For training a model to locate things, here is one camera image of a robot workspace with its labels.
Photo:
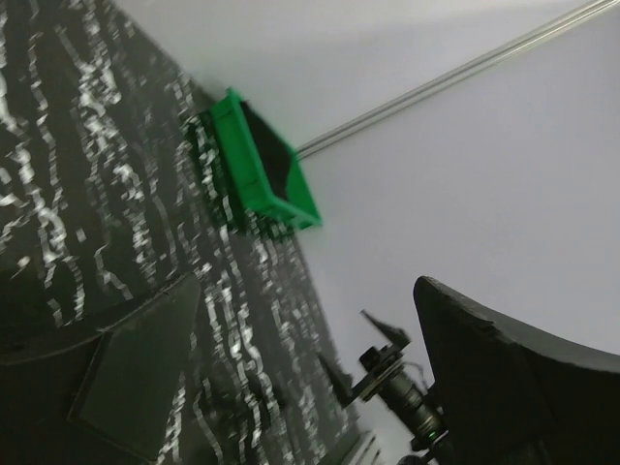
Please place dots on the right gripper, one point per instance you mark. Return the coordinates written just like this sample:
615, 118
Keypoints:
511, 393

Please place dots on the black t shirt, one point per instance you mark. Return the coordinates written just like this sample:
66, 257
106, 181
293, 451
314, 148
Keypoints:
274, 154

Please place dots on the aluminium frame post right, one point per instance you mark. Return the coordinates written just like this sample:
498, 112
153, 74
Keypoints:
471, 68

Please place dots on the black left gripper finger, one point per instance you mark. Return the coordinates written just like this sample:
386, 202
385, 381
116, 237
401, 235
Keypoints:
98, 391

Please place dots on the green plastic bin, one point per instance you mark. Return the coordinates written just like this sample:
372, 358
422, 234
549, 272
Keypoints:
248, 176

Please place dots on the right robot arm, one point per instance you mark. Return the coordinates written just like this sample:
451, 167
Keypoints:
424, 417

